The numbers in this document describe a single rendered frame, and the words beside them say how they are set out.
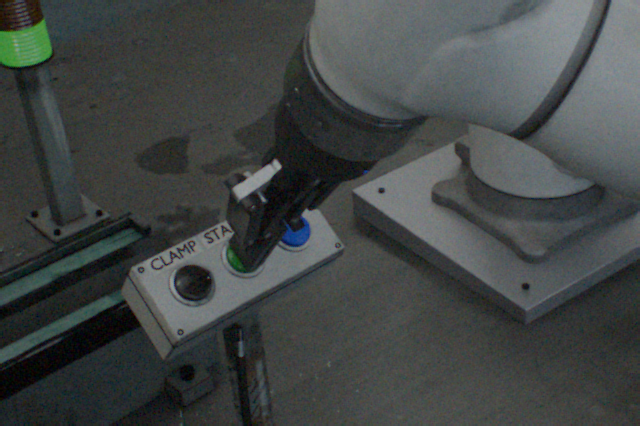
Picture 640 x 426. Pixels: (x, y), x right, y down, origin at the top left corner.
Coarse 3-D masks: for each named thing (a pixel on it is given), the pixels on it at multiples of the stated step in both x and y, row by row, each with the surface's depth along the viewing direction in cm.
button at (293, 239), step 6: (306, 222) 94; (306, 228) 94; (288, 234) 93; (294, 234) 93; (300, 234) 93; (306, 234) 93; (282, 240) 93; (288, 240) 93; (294, 240) 93; (300, 240) 93; (306, 240) 93; (294, 246) 93; (300, 246) 93
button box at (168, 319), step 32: (224, 224) 92; (320, 224) 95; (160, 256) 89; (192, 256) 90; (224, 256) 91; (288, 256) 93; (320, 256) 94; (128, 288) 90; (160, 288) 88; (224, 288) 90; (256, 288) 91; (288, 288) 95; (160, 320) 88; (192, 320) 88; (224, 320) 90; (160, 352) 90
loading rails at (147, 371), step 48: (96, 240) 122; (144, 240) 122; (0, 288) 116; (48, 288) 116; (96, 288) 120; (0, 336) 115; (48, 336) 109; (96, 336) 109; (144, 336) 113; (0, 384) 105; (48, 384) 108; (96, 384) 112; (144, 384) 116; (192, 384) 116
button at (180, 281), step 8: (184, 272) 88; (192, 272) 89; (200, 272) 89; (176, 280) 88; (184, 280) 88; (192, 280) 88; (200, 280) 88; (208, 280) 89; (176, 288) 88; (184, 288) 88; (192, 288) 88; (200, 288) 88; (208, 288) 89; (184, 296) 88; (192, 296) 88; (200, 296) 88
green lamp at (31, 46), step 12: (0, 36) 131; (12, 36) 131; (24, 36) 131; (36, 36) 132; (0, 48) 132; (12, 48) 132; (24, 48) 132; (36, 48) 132; (48, 48) 134; (12, 60) 133; (24, 60) 132; (36, 60) 133
